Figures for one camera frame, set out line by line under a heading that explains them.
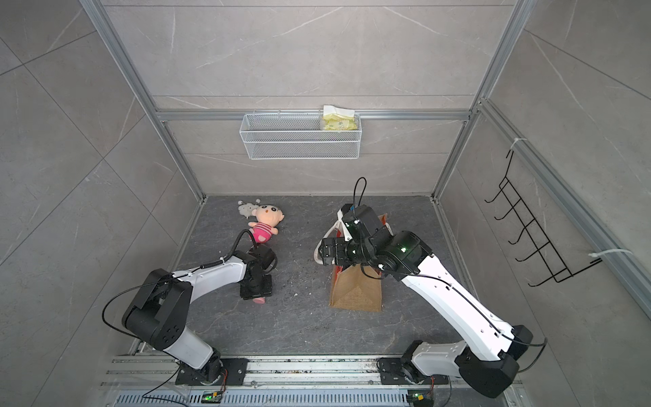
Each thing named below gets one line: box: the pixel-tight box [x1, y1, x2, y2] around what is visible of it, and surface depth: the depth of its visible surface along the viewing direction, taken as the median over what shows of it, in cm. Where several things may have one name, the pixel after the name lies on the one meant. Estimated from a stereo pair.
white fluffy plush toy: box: [237, 198, 262, 219], surface depth 113 cm
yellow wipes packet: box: [322, 105, 358, 131], surface depth 87 cm
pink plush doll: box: [248, 204, 285, 245], surface depth 106 cm
